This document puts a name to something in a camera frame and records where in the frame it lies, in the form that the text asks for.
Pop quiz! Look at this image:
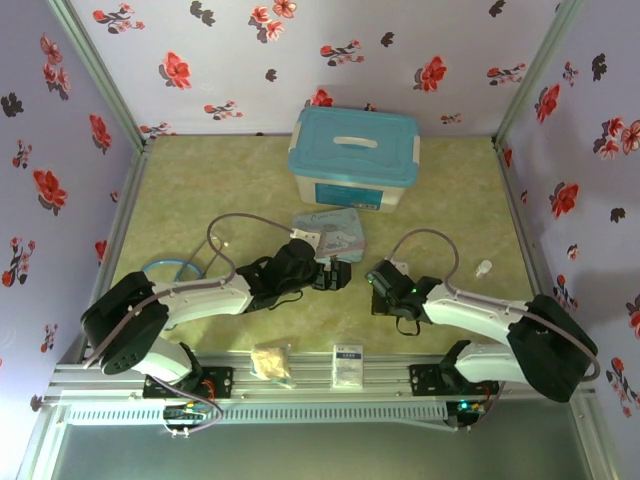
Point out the white packet with blue label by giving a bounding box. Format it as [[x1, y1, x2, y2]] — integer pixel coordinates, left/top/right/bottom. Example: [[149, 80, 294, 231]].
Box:
[[331, 343, 366, 389]]

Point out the clear bag of beige contents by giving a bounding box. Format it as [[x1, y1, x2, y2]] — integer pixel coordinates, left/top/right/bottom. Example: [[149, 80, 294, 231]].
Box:
[[249, 342, 295, 390]]

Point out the right base circuit board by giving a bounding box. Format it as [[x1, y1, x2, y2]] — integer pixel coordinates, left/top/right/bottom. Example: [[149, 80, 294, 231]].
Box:
[[455, 398, 489, 419]]

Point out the base circuit board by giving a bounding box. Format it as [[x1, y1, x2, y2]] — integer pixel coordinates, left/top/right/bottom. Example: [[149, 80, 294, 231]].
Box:
[[455, 398, 489, 419], [163, 402, 209, 427]]

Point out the blue lidded plastic storage box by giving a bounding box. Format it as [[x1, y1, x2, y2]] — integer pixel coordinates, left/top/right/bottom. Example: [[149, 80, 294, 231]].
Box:
[[287, 105, 421, 214]]

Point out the left base circuit board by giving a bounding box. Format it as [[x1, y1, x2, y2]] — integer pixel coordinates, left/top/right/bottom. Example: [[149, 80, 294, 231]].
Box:
[[163, 402, 209, 427]]

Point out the grey right arm cable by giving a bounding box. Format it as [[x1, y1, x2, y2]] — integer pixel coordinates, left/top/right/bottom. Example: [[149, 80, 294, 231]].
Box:
[[389, 228, 601, 382]]

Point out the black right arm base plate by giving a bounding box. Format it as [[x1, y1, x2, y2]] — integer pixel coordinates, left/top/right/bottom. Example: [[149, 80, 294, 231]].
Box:
[[408, 363, 502, 397]]

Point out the aluminium front rail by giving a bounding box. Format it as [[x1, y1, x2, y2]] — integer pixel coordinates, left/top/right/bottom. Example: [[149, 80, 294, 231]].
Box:
[[42, 351, 600, 407]]

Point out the blue ring tube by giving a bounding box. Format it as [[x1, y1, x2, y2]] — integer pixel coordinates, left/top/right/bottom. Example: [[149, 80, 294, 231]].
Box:
[[141, 256, 204, 282]]

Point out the white slotted cable duct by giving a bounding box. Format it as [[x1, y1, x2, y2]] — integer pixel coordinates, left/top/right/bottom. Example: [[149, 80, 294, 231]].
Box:
[[64, 403, 449, 427]]

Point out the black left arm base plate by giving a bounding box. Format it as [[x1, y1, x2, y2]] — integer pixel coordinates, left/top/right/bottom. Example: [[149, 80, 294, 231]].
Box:
[[142, 364, 236, 401]]

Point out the aluminium side rail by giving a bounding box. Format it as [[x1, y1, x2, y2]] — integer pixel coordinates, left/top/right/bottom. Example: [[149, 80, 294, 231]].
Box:
[[78, 139, 157, 362], [492, 139, 551, 301]]

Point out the grey right base cable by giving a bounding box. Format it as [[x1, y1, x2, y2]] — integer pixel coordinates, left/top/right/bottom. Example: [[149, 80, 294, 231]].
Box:
[[447, 382, 507, 434]]

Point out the grey base cable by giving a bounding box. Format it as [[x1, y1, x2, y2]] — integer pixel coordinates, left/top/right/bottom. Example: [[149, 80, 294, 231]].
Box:
[[447, 382, 507, 434], [149, 373, 225, 439]]

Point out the grey left base cable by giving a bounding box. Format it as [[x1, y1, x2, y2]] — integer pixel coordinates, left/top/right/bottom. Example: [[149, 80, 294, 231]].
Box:
[[149, 373, 225, 439]]

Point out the aluminium corner post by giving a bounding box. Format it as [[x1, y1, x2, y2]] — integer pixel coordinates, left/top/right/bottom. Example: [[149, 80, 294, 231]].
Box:
[[493, 0, 587, 147], [47, 0, 154, 149]]

